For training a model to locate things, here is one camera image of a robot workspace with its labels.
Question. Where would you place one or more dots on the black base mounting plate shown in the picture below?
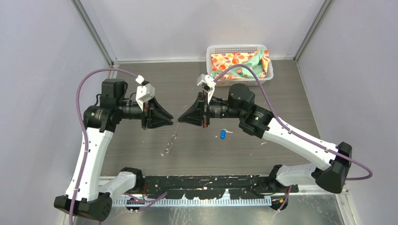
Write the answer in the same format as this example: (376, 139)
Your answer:
(209, 187)

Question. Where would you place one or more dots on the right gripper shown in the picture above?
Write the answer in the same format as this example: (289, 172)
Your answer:
(194, 115)

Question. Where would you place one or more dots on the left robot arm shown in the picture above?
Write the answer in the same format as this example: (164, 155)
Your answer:
(85, 197)

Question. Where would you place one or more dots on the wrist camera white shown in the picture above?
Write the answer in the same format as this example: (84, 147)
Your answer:
(144, 93)
(208, 84)

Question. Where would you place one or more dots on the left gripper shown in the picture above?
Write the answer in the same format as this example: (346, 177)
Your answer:
(156, 122)

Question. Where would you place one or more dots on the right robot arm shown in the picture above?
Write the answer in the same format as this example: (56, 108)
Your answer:
(328, 165)

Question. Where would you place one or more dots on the large metal keyring disc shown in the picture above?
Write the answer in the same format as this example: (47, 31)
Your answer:
(172, 139)

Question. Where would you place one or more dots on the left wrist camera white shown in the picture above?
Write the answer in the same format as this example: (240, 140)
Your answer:
(144, 93)

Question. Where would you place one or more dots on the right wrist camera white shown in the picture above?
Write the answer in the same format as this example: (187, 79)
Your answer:
(208, 84)

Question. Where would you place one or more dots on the aluminium frame rail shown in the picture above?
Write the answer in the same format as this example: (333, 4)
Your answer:
(131, 200)

